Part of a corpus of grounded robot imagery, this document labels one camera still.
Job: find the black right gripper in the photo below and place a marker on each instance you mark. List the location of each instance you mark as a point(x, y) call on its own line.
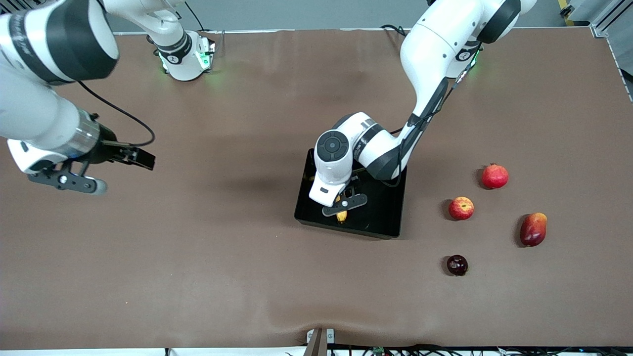
point(107, 147)

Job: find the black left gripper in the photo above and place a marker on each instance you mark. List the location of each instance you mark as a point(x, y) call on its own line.
point(355, 184)

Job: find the yellow banana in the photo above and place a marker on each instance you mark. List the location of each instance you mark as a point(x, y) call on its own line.
point(341, 216)

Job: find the black rectangular plastic box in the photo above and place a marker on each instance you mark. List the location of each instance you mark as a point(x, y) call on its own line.
point(381, 217)

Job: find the red yellow apple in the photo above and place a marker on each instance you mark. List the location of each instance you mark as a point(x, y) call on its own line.
point(461, 208)

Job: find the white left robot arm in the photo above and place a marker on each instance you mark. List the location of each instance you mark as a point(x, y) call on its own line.
point(430, 54)

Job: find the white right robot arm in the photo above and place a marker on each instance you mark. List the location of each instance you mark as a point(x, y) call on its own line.
point(29, 109)

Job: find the brown table mat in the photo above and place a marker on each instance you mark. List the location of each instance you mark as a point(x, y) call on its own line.
point(198, 247)

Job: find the dark purple mangosteen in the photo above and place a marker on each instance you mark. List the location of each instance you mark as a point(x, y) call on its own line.
point(457, 265)

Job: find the red pomegranate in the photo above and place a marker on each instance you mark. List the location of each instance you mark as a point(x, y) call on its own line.
point(495, 177)

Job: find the red yellow mango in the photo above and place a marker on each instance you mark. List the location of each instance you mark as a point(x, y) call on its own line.
point(533, 230)

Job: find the white dashed edge tape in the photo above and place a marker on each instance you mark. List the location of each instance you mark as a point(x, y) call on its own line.
point(619, 69)

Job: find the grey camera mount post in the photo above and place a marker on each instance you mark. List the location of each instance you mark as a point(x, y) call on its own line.
point(316, 346)

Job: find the aluminium frame profile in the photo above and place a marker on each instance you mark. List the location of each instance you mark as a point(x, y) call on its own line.
point(593, 12)

